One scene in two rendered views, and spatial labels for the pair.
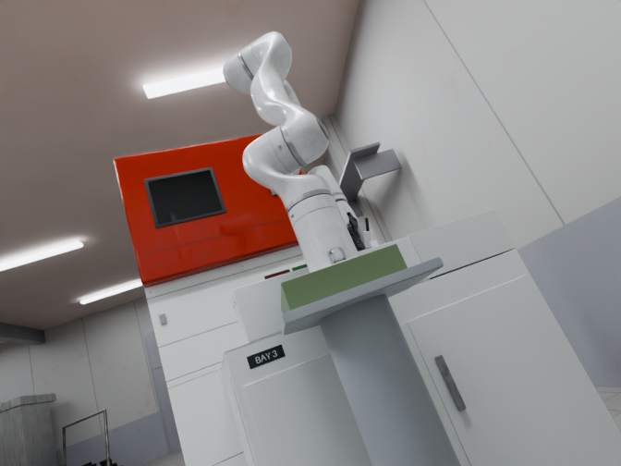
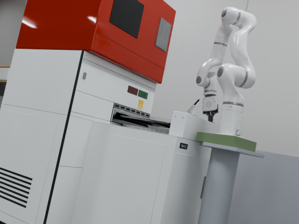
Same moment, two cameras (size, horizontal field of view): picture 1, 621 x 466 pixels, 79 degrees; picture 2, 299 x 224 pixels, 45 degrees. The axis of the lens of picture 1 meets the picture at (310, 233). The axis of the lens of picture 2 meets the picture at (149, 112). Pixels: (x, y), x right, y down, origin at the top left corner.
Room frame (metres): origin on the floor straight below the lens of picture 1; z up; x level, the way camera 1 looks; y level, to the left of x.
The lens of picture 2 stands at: (-0.59, 1.53, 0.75)
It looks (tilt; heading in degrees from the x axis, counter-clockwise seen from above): 5 degrees up; 326
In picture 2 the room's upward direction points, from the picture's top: 11 degrees clockwise
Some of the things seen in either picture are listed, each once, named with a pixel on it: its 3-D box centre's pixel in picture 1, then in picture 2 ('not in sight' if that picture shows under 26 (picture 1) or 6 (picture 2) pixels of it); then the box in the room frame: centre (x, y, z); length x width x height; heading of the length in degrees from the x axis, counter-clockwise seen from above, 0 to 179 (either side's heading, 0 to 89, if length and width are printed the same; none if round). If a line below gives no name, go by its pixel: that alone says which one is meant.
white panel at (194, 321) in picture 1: (256, 304); (118, 97); (1.58, 0.33, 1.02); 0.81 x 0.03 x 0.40; 111
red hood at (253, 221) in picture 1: (222, 229); (100, 28); (1.87, 0.44, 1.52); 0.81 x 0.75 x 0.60; 111
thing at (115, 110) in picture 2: not in sight; (131, 119); (1.63, 0.15, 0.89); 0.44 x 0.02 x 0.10; 111
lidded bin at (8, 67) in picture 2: not in sight; (11, 75); (6.46, -0.06, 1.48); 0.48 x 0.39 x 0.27; 12
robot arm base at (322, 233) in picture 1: (324, 240); (230, 122); (0.85, -0.02, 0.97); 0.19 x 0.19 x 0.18
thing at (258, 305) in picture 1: (332, 288); (199, 130); (1.07, 0.00, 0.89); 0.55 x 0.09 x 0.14; 111
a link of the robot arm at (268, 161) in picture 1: (284, 173); (231, 84); (0.87, 0.01, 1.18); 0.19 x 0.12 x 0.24; 76
